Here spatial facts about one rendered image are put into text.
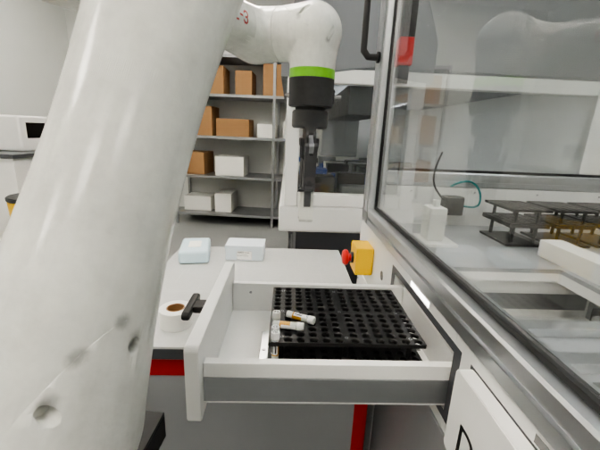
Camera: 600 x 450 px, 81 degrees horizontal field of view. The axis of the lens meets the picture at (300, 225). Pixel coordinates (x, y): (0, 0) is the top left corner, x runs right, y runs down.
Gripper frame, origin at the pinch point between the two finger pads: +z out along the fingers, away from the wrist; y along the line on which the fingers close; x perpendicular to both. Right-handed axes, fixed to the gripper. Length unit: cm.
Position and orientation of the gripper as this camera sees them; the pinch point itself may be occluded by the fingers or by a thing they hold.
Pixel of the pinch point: (305, 204)
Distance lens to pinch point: 77.8
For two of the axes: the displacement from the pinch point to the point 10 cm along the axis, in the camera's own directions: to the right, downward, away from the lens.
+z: -0.4, 9.6, 2.6
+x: -10.0, -0.2, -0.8
